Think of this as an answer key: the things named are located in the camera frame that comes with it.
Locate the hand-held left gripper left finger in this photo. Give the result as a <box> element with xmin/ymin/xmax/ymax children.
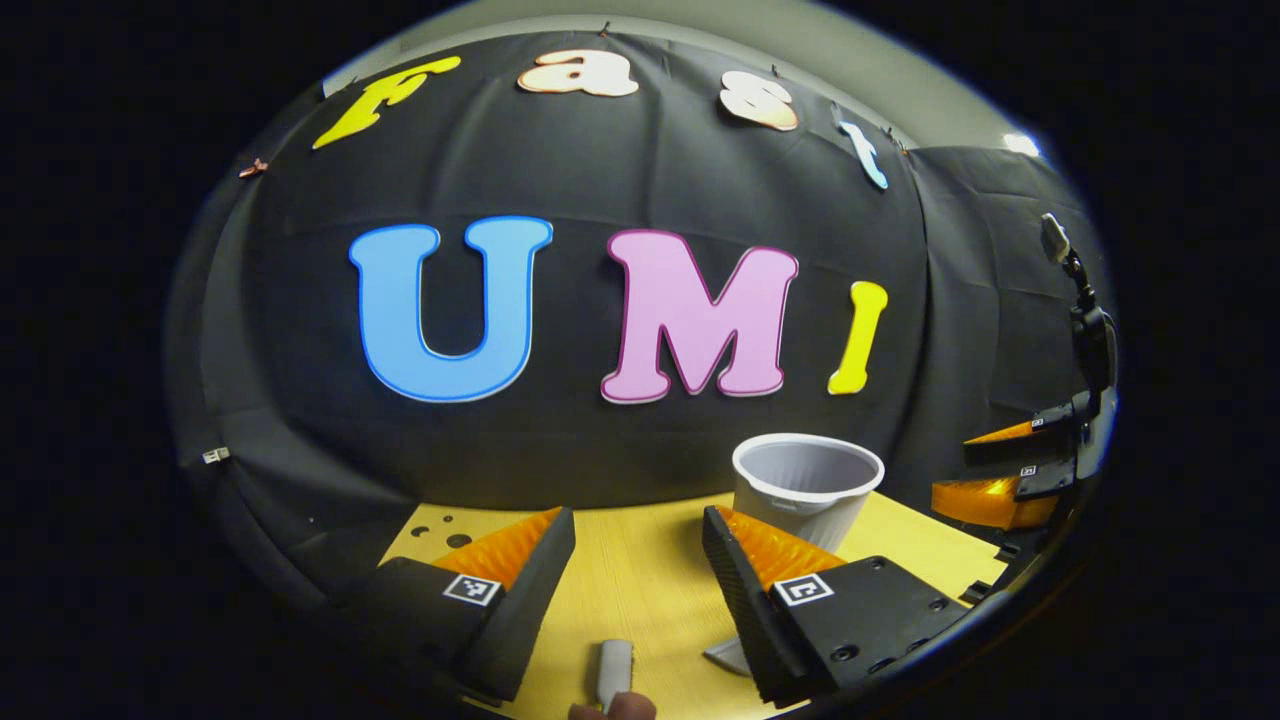
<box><xmin>345</xmin><ymin>507</ymin><xmax>578</xmax><ymax>706</ymax></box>

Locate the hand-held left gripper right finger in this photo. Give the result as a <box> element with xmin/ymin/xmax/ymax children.
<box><xmin>702</xmin><ymin>505</ymin><xmax>971</xmax><ymax>711</ymax></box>

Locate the grey dustpan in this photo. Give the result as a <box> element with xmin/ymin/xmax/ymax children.
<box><xmin>703</xmin><ymin>636</ymin><xmax>753</xmax><ymax>678</ymax></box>

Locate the small grey broom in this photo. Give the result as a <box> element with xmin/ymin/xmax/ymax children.
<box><xmin>597</xmin><ymin>640</ymin><xmax>635</xmax><ymax>713</ymax></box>

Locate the white ribbed garbage bin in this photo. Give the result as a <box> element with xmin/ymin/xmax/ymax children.
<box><xmin>732</xmin><ymin>433</ymin><xmax>886</xmax><ymax>554</ymax></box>

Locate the yellow wooden desktop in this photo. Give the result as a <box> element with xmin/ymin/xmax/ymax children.
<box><xmin>380</xmin><ymin>490</ymin><xmax>1009</xmax><ymax>720</ymax></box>

